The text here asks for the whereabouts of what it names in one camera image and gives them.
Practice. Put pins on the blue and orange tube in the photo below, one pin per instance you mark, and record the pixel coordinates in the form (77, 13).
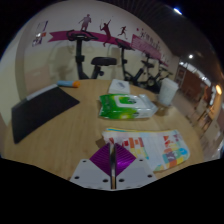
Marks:
(68, 83)

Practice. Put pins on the round ceiling light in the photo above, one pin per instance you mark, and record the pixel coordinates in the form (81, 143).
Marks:
(177, 11)
(190, 56)

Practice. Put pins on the group of wooden chairs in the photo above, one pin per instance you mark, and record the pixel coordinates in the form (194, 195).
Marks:
(208, 126)

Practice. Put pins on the small white flat box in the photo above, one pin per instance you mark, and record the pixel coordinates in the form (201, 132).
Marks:
(119, 86)

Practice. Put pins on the white paper cup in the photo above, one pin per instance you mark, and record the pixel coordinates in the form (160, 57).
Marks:
(167, 92)

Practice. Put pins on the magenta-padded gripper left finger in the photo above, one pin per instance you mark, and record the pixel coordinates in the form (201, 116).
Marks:
(96, 170)

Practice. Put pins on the round wooden coaster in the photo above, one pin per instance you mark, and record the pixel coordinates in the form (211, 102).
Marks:
(161, 110)

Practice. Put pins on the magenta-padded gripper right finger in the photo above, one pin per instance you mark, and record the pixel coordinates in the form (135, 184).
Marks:
(130, 170)

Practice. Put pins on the green wet wipes pack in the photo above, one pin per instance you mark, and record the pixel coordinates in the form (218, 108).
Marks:
(126, 106)

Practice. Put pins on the black exercise bike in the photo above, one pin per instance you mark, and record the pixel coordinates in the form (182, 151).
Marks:
(124, 60)
(148, 71)
(79, 56)
(165, 75)

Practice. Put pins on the wall posters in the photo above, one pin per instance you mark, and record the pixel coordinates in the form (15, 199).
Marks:
(40, 33)

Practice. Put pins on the light wooden chair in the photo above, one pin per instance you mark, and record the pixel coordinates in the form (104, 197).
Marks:
(37, 83)

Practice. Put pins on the black desk mat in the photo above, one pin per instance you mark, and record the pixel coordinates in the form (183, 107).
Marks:
(41, 111)

